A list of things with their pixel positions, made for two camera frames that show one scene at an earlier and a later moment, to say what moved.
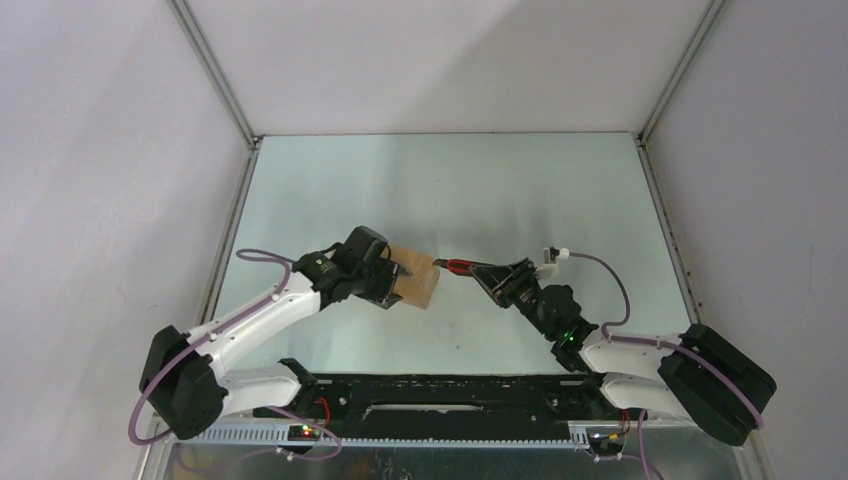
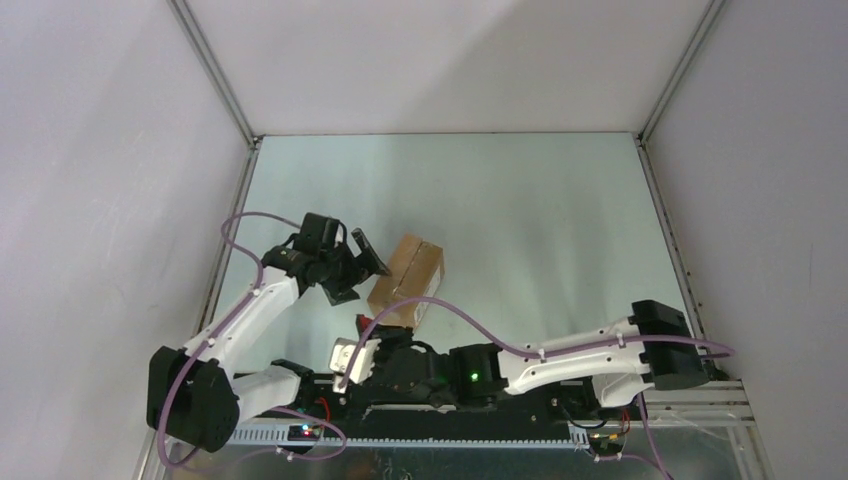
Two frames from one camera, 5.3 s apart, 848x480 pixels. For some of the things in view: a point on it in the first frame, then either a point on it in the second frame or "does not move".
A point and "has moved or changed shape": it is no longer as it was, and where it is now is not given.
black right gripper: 493,276 → 389,336
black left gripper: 384,293 → 342,291
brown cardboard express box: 418,288 has moved or changed shape
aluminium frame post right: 697,37 does not move
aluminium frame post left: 216,71 does not move
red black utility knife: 455,265 → 362,323
